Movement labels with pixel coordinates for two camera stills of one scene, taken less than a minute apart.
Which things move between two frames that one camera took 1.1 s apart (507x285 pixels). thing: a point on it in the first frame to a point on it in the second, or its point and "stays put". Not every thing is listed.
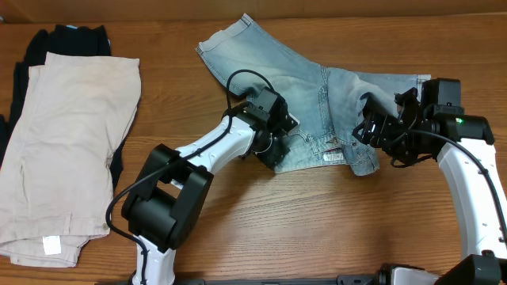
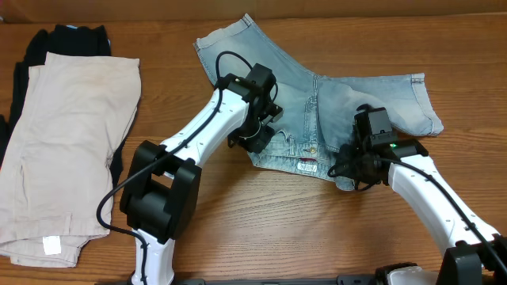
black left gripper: [275, 150] to [256, 138]
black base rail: [355, 279] stays put
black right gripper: [386, 125] to [346, 171]
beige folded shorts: [55, 181] stays put
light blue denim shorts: [326, 100] stays put
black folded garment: [85, 40] stays put
